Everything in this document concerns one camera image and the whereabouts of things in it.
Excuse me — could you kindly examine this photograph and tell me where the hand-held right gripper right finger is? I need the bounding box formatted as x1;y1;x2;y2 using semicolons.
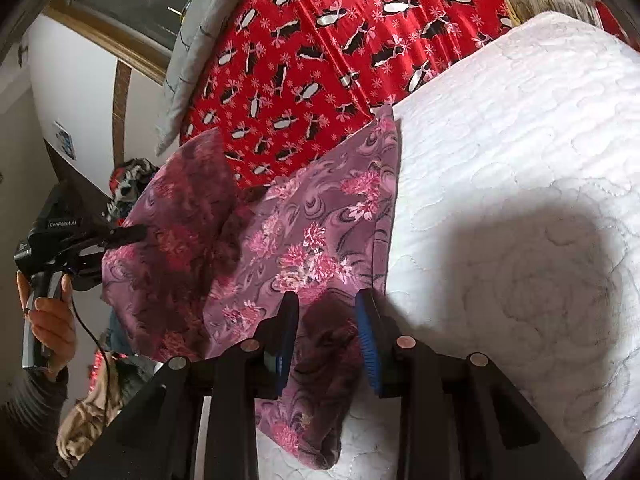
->
354;290;586;480

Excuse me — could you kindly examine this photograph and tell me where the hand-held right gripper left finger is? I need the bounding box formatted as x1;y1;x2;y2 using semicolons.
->
65;292;301;480

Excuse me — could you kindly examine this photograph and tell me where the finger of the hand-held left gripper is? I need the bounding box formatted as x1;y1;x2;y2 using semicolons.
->
100;224;149;251

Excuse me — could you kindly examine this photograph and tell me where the purple floral long-sleeved shirt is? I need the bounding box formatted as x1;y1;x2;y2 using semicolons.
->
100;105;404;472

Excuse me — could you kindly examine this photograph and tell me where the person's left forearm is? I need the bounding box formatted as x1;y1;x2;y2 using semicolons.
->
0;365;71;480

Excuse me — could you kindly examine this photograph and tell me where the person's left hand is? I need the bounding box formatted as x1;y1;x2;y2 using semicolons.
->
16;270;79;373

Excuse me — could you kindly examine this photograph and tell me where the beige cloth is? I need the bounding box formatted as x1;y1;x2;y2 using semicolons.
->
56;360;132;467

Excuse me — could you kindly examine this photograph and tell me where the grey pillow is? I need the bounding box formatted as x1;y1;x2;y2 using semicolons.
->
154;0;275;157

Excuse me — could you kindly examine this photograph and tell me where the white quilted mattress cover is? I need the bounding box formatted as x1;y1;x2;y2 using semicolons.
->
255;10;640;480

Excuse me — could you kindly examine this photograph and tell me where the red penguin print blanket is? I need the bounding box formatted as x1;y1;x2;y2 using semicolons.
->
177;0;516;192

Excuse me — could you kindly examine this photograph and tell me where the cream cloth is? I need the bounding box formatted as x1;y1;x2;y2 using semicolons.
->
505;0;598;27

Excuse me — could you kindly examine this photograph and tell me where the plain red cloth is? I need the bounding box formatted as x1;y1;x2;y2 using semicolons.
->
594;0;637;48

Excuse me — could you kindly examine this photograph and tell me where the blue and white wall sticker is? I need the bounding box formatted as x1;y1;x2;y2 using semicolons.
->
54;120;77;162

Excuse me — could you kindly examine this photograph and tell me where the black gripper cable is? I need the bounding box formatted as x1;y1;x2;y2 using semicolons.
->
69;292;112;436

